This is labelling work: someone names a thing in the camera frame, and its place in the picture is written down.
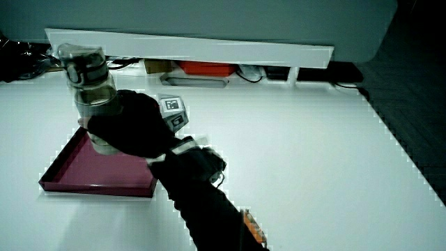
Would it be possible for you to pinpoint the person's right hand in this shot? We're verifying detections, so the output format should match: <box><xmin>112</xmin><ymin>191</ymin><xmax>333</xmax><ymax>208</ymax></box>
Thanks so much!
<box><xmin>78</xmin><ymin>89</ymin><xmax>191</xmax><ymax>160</ymax></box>

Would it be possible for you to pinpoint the clear bottle with grey lid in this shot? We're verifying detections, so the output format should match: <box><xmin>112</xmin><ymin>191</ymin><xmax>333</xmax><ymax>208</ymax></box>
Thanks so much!
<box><xmin>56</xmin><ymin>43</ymin><xmax>123</xmax><ymax>156</ymax></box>

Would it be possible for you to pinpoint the grey flat tray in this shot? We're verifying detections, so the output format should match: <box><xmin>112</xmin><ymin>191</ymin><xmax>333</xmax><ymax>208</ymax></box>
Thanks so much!
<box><xmin>160</xmin><ymin>73</ymin><xmax>230</xmax><ymax>89</ymax></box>

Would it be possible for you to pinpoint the magenta tray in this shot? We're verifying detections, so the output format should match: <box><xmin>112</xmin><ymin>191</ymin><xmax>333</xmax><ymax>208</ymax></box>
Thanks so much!
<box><xmin>38</xmin><ymin>127</ymin><xmax>158</xmax><ymax>199</ymax></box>

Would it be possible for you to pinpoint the brown cardboard box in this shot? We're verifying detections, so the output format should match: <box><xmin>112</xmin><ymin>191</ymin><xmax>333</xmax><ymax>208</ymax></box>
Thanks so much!
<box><xmin>144</xmin><ymin>59</ymin><xmax>174</xmax><ymax>75</ymax></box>

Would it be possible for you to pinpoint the orange box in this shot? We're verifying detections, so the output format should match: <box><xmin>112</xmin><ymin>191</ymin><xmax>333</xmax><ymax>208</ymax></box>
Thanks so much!
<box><xmin>179</xmin><ymin>61</ymin><xmax>238</xmax><ymax>77</ymax></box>

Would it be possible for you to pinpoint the white shelf board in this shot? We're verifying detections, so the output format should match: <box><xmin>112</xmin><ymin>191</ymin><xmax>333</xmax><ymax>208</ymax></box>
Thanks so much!
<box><xmin>44</xmin><ymin>28</ymin><xmax>335</xmax><ymax>84</ymax></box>

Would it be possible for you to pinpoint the black plastic bag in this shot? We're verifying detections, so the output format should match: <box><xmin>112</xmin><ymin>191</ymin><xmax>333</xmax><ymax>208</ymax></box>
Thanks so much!
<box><xmin>0</xmin><ymin>33</ymin><xmax>62</xmax><ymax>84</ymax></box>

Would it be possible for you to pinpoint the small black box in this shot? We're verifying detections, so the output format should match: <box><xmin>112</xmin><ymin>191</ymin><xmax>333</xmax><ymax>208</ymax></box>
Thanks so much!
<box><xmin>264</xmin><ymin>66</ymin><xmax>290</xmax><ymax>81</ymax></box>

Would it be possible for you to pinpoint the long black box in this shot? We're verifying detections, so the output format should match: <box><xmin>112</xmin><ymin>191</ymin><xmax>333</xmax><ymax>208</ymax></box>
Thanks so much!
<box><xmin>298</xmin><ymin>61</ymin><xmax>364</xmax><ymax>84</ymax></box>

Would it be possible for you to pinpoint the black cable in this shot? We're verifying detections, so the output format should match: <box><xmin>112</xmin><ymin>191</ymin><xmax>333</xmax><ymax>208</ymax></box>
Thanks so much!
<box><xmin>235</xmin><ymin>71</ymin><xmax>264</xmax><ymax>84</ymax></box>
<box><xmin>107</xmin><ymin>58</ymin><xmax>141</xmax><ymax>70</ymax></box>
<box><xmin>334</xmin><ymin>82</ymin><xmax>370</xmax><ymax>101</ymax></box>

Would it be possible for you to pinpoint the orange strap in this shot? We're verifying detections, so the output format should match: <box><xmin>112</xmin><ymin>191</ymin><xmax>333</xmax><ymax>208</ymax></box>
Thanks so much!
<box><xmin>242</xmin><ymin>208</ymin><xmax>268</xmax><ymax>247</ymax></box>

